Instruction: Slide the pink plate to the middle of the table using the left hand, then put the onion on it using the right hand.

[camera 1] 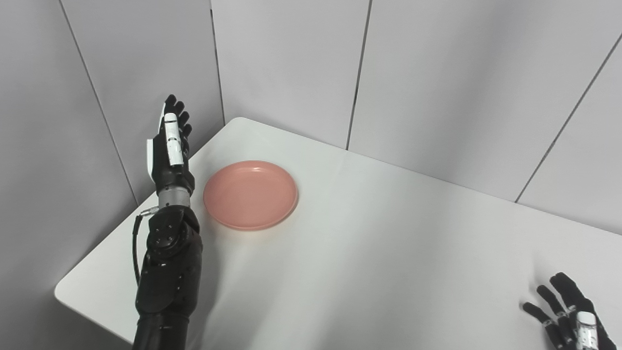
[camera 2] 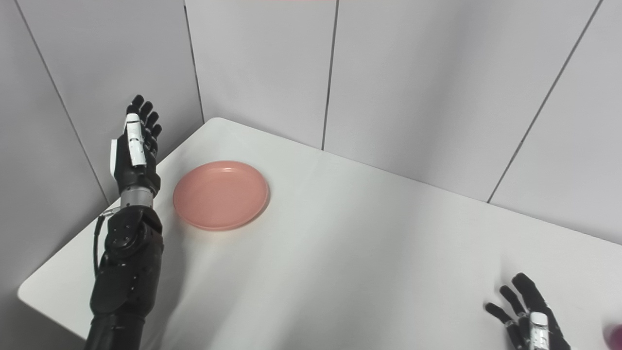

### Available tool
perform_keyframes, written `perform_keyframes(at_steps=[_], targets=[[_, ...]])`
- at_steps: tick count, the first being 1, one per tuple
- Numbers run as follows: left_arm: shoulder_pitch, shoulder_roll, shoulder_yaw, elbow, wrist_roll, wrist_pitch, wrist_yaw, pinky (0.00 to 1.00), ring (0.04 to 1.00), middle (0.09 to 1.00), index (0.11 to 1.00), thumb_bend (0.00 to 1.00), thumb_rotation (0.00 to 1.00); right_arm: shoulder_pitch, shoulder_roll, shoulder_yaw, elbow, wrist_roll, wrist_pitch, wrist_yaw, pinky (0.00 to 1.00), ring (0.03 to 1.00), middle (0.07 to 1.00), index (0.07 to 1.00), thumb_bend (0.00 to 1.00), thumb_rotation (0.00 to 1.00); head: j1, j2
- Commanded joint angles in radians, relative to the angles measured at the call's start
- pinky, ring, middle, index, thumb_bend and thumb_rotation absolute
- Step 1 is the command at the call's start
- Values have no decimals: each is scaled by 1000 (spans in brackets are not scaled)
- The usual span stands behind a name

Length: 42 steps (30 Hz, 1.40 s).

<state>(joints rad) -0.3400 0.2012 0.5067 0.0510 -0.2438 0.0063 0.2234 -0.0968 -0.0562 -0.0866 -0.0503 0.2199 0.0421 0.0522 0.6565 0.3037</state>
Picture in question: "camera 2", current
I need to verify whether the purple red onion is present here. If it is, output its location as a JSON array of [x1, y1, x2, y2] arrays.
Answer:
[[603, 324, 622, 348]]

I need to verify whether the pink plastic plate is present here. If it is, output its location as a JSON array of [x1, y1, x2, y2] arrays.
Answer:
[[173, 161, 270, 231]]

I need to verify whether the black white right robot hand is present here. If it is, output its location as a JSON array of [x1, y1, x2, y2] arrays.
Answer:
[[484, 273, 571, 350]]

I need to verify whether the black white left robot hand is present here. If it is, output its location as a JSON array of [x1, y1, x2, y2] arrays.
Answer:
[[109, 95, 163, 197]]

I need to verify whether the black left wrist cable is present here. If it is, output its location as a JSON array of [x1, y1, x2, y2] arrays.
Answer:
[[93, 208, 121, 279]]

